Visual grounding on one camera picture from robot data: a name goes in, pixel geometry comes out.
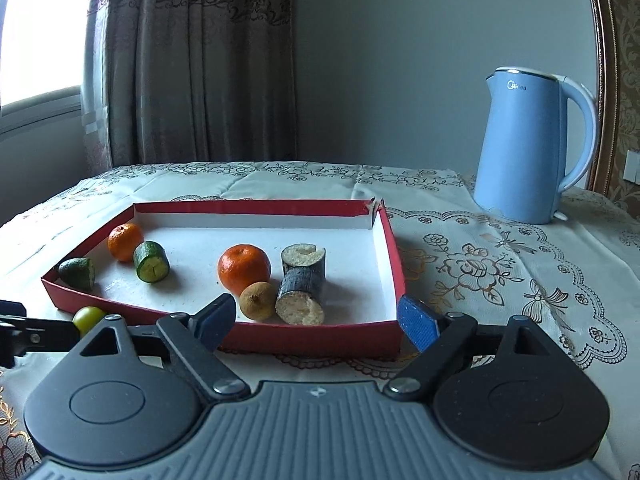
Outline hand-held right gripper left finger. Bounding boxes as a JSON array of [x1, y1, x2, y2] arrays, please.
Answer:
[[75, 293, 251, 403]]

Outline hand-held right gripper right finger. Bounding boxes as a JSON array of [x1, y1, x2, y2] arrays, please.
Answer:
[[382, 295, 563, 402]]

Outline brown longan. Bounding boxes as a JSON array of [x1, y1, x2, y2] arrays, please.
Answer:
[[239, 281, 277, 322]]

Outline red cardboard box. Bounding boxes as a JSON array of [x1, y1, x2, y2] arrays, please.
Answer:
[[41, 197, 407, 361]]

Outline green round fruit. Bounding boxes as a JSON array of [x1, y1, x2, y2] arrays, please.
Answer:
[[72, 306, 107, 337]]

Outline large orange mandarin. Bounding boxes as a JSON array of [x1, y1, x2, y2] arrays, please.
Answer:
[[217, 244, 272, 297]]

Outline green cucumber piece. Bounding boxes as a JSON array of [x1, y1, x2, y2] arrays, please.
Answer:
[[58, 257, 96, 292], [133, 241, 170, 284]]

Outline sugarcane piece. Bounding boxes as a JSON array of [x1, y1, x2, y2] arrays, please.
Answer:
[[281, 243, 327, 281], [275, 266, 326, 326]]

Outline embroidered white tablecloth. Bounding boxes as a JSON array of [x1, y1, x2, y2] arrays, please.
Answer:
[[0, 160, 640, 480]]

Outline small orange mandarin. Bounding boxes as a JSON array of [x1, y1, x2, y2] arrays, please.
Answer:
[[108, 223, 145, 263]]

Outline light blue electric kettle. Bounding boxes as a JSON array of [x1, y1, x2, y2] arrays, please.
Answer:
[[472, 66, 599, 225]]

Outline brown patterned curtain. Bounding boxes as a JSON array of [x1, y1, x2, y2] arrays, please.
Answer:
[[80, 0, 297, 175]]

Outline window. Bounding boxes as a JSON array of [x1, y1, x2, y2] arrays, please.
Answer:
[[0, 0, 87, 136]]

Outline white wall switch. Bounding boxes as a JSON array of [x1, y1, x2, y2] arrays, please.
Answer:
[[622, 148, 640, 184]]

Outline curved wooden frame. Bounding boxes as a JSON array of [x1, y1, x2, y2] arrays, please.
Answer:
[[581, 0, 640, 211]]

